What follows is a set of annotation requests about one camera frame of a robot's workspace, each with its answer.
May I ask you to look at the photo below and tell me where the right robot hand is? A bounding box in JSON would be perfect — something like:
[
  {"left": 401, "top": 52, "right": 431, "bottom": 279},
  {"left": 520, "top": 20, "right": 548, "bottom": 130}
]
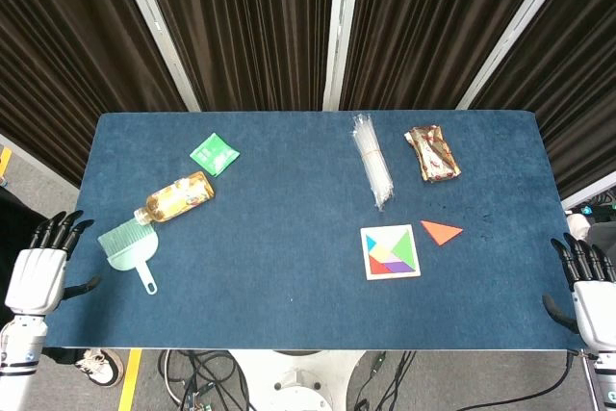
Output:
[{"left": 542, "top": 232, "right": 616, "bottom": 349}]

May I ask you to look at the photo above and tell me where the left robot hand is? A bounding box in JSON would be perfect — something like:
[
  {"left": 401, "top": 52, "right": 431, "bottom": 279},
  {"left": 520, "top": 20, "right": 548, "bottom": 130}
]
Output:
[{"left": 4, "top": 210, "right": 103, "bottom": 318}]

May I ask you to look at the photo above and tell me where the orange triangle tangram piece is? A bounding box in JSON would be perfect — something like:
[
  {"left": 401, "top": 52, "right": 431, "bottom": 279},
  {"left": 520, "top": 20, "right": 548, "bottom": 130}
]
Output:
[{"left": 420, "top": 219, "right": 465, "bottom": 247}]

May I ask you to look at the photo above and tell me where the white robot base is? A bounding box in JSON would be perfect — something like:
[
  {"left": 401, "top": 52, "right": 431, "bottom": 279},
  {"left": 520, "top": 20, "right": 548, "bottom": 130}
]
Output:
[{"left": 226, "top": 349, "right": 370, "bottom": 411}]

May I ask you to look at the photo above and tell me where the wooden tangram puzzle tray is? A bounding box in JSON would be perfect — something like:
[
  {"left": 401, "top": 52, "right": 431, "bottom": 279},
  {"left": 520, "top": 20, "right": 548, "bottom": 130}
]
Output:
[{"left": 359, "top": 223, "right": 423, "bottom": 282}]

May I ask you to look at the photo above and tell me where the white shoe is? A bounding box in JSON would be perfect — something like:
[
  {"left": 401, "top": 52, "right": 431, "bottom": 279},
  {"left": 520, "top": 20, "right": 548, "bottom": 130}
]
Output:
[{"left": 565, "top": 213, "right": 591, "bottom": 242}]

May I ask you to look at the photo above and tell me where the mint green dustpan brush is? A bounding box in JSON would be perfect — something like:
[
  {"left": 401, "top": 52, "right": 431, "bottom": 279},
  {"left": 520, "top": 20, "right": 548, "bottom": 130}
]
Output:
[{"left": 96, "top": 218, "right": 159, "bottom": 295}]

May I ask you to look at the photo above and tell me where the white black sneaker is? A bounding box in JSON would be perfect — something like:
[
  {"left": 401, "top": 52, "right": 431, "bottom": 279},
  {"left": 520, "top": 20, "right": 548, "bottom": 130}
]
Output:
[{"left": 75, "top": 348, "right": 125, "bottom": 389}]

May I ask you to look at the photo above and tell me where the yellow floor tape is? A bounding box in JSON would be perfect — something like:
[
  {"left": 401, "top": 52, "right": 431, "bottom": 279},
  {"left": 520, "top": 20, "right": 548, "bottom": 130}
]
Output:
[{"left": 117, "top": 348, "right": 143, "bottom": 411}]

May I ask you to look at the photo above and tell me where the amber drink bottle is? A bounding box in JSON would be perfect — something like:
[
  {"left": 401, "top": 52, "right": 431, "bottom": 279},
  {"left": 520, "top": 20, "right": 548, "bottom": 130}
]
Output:
[{"left": 133, "top": 170, "right": 217, "bottom": 226}]

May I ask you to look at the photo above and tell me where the green sachet packet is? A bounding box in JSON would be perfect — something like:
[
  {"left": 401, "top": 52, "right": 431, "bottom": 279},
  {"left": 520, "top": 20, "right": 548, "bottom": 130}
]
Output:
[{"left": 189, "top": 132, "right": 241, "bottom": 178}]

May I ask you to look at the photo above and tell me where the gold red snack wrapper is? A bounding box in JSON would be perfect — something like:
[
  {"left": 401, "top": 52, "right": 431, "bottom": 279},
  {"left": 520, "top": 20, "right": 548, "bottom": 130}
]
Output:
[{"left": 403, "top": 124, "right": 462, "bottom": 184}]

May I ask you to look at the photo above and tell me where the bundle of clear straws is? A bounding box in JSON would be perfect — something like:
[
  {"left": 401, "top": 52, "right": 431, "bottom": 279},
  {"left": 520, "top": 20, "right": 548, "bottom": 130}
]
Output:
[{"left": 351, "top": 114, "right": 396, "bottom": 213}]

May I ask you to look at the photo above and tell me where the blue table cloth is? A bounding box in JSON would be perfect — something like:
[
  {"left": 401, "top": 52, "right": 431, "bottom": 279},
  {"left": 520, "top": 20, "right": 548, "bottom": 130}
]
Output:
[{"left": 43, "top": 110, "right": 586, "bottom": 351}]

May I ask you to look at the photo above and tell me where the dark brown curtain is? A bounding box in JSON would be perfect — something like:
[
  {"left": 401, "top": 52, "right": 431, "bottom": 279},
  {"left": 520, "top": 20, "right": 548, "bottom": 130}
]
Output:
[{"left": 0, "top": 0, "right": 616, "bottom": 200}]

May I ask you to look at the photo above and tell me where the black cable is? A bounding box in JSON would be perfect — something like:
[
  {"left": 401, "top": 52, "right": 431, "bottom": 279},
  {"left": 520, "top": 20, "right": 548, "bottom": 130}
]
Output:
[{"left": 454, "top": 350, "right": 578, "bottom": 411}]

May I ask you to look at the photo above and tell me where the white partition post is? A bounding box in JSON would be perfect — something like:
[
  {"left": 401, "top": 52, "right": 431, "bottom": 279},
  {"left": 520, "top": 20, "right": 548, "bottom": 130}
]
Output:
[
  {"left": 109, "top": 0, "right": 201, "bottom": 113},
  {"left": 455, "top": 0, "right": 578, "bottom": 111},
  {"left": 321, "top": 0, "right": 364, "bottom": 112}
]

